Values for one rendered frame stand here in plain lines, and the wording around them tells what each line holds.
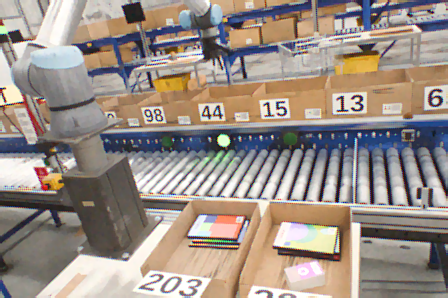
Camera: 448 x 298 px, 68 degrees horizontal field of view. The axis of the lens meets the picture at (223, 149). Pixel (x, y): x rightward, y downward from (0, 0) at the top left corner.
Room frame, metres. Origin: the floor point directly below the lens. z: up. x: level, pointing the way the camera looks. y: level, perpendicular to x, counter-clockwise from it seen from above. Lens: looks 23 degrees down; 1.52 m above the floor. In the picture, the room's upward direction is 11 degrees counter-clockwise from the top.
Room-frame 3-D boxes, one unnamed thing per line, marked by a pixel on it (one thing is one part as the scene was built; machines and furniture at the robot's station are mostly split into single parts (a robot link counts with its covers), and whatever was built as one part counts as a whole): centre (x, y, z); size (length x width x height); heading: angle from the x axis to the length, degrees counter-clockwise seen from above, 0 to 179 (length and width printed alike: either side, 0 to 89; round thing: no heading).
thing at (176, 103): (2.17, 0.25, 0.96); 0.39 x 0.29 x 0.17; 65
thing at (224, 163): (1.58, 0.06, 0.72); 0.52 x 0.05 x 0.05; 155
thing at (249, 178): (1.49, -0.12, 0.72); 0.52 x 0.05 x 0.05; 155
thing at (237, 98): (2.01, -0.10, 0.96); 0.39 x 0.29 x 0.17; 65
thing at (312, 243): (0.87, -0.21, 0.79); 0.19 x 0.14 x 0.02; 62
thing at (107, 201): (1.14, 0.48, 0.91); 0.26 x 0.26 x 0.33; 64
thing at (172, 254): (0.92, 0.11, 0.80); 0.38 x 0.28 x 0.10; 156
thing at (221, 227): (1.02, 0.08, 0.79); 0.19 x 0.14 x 0.02; 68
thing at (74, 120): (1.14, 0.48, 1.27); 0.19 x 0.19 x 0.10
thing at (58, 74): (1.15, 0.48, 1.41); 0.17 x 0.15 x 0.18; 47
